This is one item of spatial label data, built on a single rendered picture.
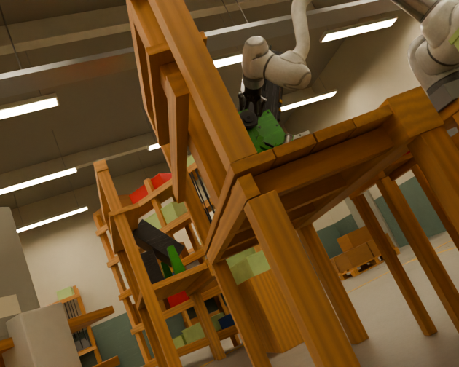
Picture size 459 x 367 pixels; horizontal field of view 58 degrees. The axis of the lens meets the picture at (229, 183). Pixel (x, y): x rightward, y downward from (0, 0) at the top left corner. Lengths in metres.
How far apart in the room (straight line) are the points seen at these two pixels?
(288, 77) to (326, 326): 0.91
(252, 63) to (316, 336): 1.03
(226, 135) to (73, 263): 9.79
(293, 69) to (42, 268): 9.80
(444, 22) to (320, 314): 1.16
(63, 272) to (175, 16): 9.74
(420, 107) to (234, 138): 0.61
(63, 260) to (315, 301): 9.97
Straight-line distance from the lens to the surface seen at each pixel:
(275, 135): 1.97
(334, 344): 1.19
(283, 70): 1.65
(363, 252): 8.14
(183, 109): 1.49
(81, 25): 6.02
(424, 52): 1.94
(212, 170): 1.61
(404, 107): 1.46
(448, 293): 2.04
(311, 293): 1.17
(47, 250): 11.04
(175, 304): 5.35
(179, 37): 1.41
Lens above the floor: 0.53
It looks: 14 degrees up
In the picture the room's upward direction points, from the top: 25 degrees counter-clockwise
